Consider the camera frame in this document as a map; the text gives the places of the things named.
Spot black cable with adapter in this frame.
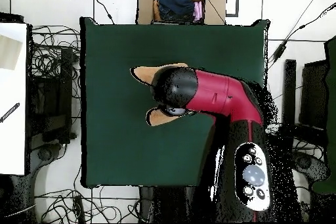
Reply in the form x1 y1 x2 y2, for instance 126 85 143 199
267 0 336 70

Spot tan garment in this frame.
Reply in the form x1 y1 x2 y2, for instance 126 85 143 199
152 0 162 22

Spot grey chair base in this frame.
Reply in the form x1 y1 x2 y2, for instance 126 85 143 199
28 143 64 173

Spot tan terry towel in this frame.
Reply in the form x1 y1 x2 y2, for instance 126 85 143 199
129 62 190 127

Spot dark green fabric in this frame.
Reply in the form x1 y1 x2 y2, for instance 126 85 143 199
312 35 336 194

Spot black striped tool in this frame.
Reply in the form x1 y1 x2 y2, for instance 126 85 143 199
0 102 21 123

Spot brown cardboard box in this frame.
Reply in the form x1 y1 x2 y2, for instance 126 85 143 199
136 0 228 26

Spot pink garment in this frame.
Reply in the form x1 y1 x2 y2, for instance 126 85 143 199
192 1 204 23

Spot white desk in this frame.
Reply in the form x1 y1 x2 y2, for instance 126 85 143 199
0 22 28 175

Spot black chair frame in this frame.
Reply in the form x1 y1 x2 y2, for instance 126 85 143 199
280 58 329 152

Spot beige paper sheet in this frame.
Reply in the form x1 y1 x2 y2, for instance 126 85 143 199
0 34 23 71

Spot black cable tangle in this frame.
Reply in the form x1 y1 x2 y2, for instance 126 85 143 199
30 25 81 99

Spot dark blue jeans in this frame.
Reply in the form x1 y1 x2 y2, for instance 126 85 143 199
156 0 196 22

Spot dark green table cloth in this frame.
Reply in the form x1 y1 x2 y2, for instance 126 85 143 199
79 16 270 189

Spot thin black cable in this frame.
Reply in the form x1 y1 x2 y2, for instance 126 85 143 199
89 0 116 25

